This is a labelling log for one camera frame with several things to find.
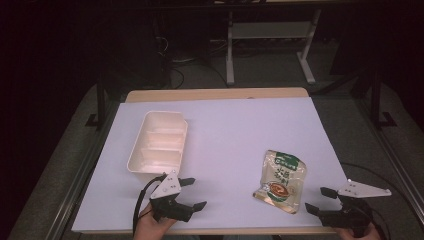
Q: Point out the white table mat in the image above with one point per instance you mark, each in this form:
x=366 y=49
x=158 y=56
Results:
x=226 y=133

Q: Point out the black metal stand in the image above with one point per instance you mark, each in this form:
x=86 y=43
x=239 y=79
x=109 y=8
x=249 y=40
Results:
x=101 y=106
x=376 y=100

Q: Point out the white desk frame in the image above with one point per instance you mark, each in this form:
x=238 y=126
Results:
x=266 y=30

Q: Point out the white compartment tray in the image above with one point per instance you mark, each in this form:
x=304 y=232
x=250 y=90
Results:
x=160 y=143

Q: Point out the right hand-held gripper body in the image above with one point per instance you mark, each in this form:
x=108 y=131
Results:
x=350 y=213

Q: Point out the person's left hand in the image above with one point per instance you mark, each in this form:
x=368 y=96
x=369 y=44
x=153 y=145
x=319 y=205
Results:
x=151 y=226

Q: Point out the aluminium frame rail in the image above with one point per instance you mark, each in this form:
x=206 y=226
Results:
x=80 y=180
x=396 y=160

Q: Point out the beige and green food pouch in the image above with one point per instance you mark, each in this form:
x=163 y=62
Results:
x=283 y=181

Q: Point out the person's right hand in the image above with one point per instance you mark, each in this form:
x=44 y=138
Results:
x=346 y=234

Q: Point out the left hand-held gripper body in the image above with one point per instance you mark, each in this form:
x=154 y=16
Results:
x=166 y=189

